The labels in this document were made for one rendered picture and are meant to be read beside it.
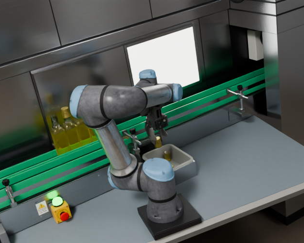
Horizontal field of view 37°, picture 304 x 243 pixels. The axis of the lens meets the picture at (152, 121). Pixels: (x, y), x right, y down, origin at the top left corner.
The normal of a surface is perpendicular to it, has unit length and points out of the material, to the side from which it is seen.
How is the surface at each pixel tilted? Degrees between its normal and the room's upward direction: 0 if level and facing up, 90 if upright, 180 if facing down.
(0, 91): 90
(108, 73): 90
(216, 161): 0
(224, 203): 0
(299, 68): 90
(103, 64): 90
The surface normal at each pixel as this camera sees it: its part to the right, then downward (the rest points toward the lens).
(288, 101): 0.50, 0.29
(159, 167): -0.02, -0.89
